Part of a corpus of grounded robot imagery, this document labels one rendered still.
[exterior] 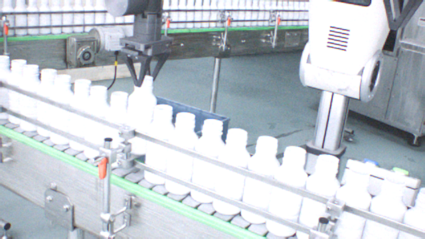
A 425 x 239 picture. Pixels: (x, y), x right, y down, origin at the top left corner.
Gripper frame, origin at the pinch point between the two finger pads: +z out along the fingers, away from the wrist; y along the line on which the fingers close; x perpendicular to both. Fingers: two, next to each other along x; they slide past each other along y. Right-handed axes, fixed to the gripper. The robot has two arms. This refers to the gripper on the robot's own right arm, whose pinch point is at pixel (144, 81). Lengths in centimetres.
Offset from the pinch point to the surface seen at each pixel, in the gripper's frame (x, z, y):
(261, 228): 32.3, 20.4, 3.5
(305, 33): -65, 32, -266
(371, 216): 52, 10, 5
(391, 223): 55, 9, 5
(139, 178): 2.8, 20.6, 3.5
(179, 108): -30, 29, -58
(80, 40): -111, 24, -89
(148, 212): 8.0, 25.5, 6.5
